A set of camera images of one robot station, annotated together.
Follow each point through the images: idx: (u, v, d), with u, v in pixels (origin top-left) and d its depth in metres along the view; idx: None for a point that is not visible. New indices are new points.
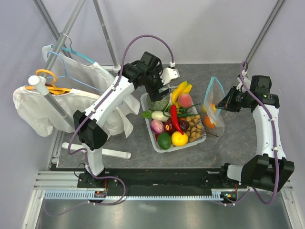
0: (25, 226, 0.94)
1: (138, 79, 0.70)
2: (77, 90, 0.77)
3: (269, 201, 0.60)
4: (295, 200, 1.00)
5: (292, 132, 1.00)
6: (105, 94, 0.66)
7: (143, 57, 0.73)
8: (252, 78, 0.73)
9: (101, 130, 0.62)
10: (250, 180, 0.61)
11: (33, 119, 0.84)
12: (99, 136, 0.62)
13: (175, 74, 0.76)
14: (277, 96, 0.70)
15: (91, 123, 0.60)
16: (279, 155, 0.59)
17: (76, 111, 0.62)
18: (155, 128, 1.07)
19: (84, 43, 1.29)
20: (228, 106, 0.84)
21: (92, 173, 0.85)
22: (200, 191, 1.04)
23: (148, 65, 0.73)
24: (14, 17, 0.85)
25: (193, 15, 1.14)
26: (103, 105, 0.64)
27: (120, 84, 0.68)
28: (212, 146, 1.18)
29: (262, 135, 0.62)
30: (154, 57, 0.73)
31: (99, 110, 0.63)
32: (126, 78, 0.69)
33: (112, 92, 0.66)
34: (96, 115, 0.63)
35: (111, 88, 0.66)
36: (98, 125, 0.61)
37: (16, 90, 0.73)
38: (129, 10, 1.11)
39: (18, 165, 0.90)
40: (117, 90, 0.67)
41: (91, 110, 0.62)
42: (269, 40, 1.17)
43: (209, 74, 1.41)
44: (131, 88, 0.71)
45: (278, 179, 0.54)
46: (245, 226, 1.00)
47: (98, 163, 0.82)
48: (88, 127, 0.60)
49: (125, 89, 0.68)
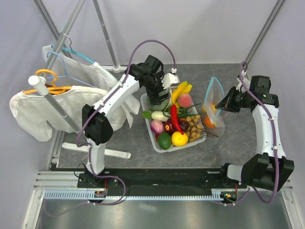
0: (25, 226, 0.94)
1: (143, 78, 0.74)
2: (78, 86, 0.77)
3: (269, 201, 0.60)
4: (295, 200, 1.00)
5: (292, 132, 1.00)
6: (112, 90, 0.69)
7: (147, 59, 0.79)
8: (252, 78, 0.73)
9: (108, 124, 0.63)
10: (250, 179, 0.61)
11: (32, 124, 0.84)
12: (106, 129, 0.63)
13: (175, 80, 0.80)
14: (277, 96, 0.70)
15: (99, 116, 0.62)
16: (279, 154, 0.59)
17: (85, 105, 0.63)
18: (155, 128, 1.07)
19: (84, 43, 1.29)
20: (228, 106, 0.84)
21: (93, 172, 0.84)
22: (200, 192, 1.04)
23: (152, 67, 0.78)
24: (14, 17, 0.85)
25: (193, 15, 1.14)
26: (111, 99, 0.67)
27: (127, 81, 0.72)
28: (212, 146, 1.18)
29: (261, 135, 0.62)
30: (157, 60, 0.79)
31: (107, 104, 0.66)
32: (132, 77, 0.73)
33: (119, 88, 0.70)
34: (105, 109, 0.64)
35: (119, 85, 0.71)
36: (106, 119, 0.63)
37: (13, 97, 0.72)
38: (129, 10, 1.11)
39: (18, 165, 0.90)
40: (125, 87, 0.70)
41: (100, 104, 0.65)
42: (269, 40, 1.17)
43: (209, 74, 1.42)
44: (137, 86, 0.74)
45: (278, 178, 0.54)
46: (245, 226, 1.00)
47: (100, 161, 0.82)
48: (96, 120, 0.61)
49: (132, 87, 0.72)
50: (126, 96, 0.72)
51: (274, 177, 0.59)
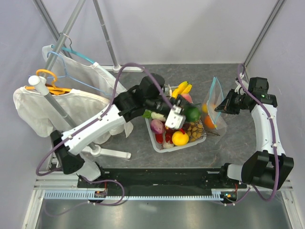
0: (25, 226, 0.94)
1: (131, 113, 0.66)
2: (78, 90, 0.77)
3: (269, 198, 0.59)
4: (295, 200, 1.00)
5: (292, 133, 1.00)
6: (89, 121, 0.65)
7: (141, 83, 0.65)
8: (250, 80, 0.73)
9: (73, 158, 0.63)
10: (250, 177, 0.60)
11: (33, 119, 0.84)
12: (72, 162, 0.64)
13: (171, 124, 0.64)
14: (275, 96, 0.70)
15: (62, 150, 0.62)
16: (279, 151, 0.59)
17: (54, 131, 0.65)
18: (156, 128, 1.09)
19: (84, 43, 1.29)
20: (227, 108, 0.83)
21: (87, 179, 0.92)
22: (200, 192, 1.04)
23: (146, 93, 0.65)
24: (14, 17, 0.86)
25: (193, 16, 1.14)
26: (83, 133, 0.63)
27: (108, 114, 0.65)
28: (213, 147, 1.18)
29: (261, 132, 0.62)
30: (151, 85, 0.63)
31: (76, 138, 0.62)
32: (118, 109, 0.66)
33: (97, 121, 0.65)
34: (72, 143, 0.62)
35: (97, 117, 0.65)
36: (70, 154, 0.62)
37: (16, 90, 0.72)
38: (129, 10, 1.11)
39: (18, 164, 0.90)
40: (103, 121, 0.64)
41: (68, 136, 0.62)
42: (269, 40, 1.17)
43: (209, 74, 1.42)
44: (121, 120, 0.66)
45: (278, 173, 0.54)
46: (245, 226, 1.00)
47: (90, 171, 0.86)
48: (59, 154, 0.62)
49: (112, 121, 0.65)
50: (104, 130, 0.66)
51: (274, 175, 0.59)
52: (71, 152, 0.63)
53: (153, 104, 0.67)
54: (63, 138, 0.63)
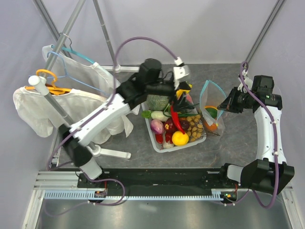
0: (25, 226, 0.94)
1: (135, 100, 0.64)
2: (78, 90, 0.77)
3: (268, 205, 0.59)
4: (295, 200, 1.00)
5: (292, 133, 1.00)
6: (95, 112, 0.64)
7: (139, 70, 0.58)
8: (256, 78, 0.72)
9: (83, 148, 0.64)
10: (249, 182, 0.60)
11: (33, 119, 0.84)
12: (82, 153, 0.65)
13: (181, 73, 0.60)
14: (280, 96, 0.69)
15: (73, 140, 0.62)
16: (279, 160, 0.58)
17: (62, 126, 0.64)
18: (156, 128, 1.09)
19: (84, 43, 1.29)
20: (229, 107, 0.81)
21: (89, 178, 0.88)
22: (200, 192, 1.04)
23: (146, 80, 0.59)
24: (14, 17, 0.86)
25: (193, 15, 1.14)
26: (90, 123, 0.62)
27: (113, 103, 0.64)
28: (213, 147, 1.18)
29: (263, 138, 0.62)
30: (148, 70, 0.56)
31: (84, 128, 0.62)
32: (121, 99, 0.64)
33: (103, 111, 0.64)
34: (81, 133, 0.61)
35: (103, 107, 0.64)
36: (80, 144, 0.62)
37: (16, 90, 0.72)
38: (129, 10, 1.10)
39: (18, 164, 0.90)
40: (108, 110, 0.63)
41: (76, 127, 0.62)
42: (269, 40, 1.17)
43: (209, 74, 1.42)
44: (127, 109, 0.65)
45: (277, 184, 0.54)
46: (245, 226, 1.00)
47: (92, 169, 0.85)
48: (70, 144, 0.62)
49: (117, 111, 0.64)
50: (111, 119, 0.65)
51: (274, 182, 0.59)
52: (82, 143, 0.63)
53: (155, 87, 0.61)
54: (72, 130, 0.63)
